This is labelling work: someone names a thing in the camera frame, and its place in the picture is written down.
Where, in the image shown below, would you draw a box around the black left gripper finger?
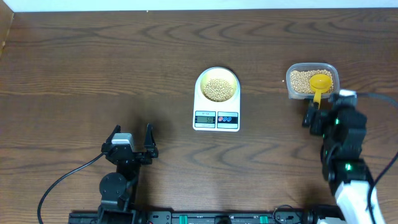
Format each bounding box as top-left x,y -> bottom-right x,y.
144,124 -> 159,158
104,124 -> 121,144

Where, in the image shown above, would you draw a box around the yellow plastic measuring scoop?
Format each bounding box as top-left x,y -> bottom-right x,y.
309,73 -> 333,109

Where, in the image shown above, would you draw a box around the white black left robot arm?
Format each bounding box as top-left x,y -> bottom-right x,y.
98,124 -> 159,223

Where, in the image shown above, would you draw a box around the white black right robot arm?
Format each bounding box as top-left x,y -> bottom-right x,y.
302,106 -> 386,223

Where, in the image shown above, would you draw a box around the white digital kitchen scale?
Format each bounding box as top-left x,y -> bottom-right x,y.
192,68 -> 241,132

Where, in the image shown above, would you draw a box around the soybeans in bowl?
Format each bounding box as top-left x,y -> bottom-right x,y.
203,78 -> 233,102

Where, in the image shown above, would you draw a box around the pale yellow plastic bowl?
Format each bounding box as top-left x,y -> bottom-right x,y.
200,67 -> 238,100

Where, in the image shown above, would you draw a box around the clear container of soybeans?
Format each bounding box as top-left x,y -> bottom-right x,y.
286,62 -> 340,100

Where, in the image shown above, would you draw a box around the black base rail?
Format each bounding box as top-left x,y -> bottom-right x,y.
68,205 -> 346,224

